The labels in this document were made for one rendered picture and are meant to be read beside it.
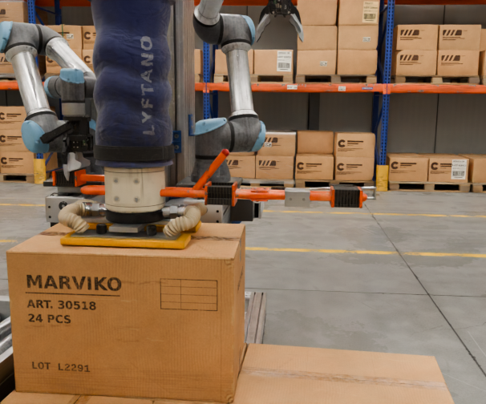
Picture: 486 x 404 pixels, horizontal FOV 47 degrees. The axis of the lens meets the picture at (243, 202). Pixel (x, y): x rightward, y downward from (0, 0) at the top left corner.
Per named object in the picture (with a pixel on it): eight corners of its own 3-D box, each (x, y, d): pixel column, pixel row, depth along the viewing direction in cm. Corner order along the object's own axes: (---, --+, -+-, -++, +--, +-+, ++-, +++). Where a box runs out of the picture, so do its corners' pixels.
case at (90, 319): (14, 392, 152) (5, 251, 145) (70, 333, 192) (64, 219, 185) (233, 402, 148) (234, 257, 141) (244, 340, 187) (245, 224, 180)
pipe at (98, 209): (62, 230, 151) (61, 209, 150) (94, 212, 176) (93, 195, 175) (185, 234, 149) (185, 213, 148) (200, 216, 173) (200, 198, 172)
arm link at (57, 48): (54, 48, 230) (108, 107, 203) (28, 46, 223) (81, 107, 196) (59, 22, 225) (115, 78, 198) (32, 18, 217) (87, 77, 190)
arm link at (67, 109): (57, 103, 181) (67, 103, 189) (58, 117, 182) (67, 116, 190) (80, 103, 180) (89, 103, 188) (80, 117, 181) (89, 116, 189)
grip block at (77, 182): (52, 186, 185) (51, 171, 184) (62, 182, 194) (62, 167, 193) (77, 186, 185) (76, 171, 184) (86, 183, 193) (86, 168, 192)
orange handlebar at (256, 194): (42, 196, 160) (41, 183, 160) (80, 182, 190) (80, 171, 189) (368, 205, 153) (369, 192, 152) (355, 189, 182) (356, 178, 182)
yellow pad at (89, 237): (59, 244, 150) (58, 227, 149) (74, 236, 160) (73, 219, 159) (184, 249, 147) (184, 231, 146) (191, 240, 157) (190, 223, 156)
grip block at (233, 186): (204, 206, 155) (204, 184, 154) (208, 199, 164) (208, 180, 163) (234, 207, 154) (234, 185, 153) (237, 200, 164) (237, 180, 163)
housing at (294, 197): (284, 207, 154) (285, 191, 154) (284, 203, 161) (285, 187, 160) (309, 208, 154) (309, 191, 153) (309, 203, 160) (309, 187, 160)
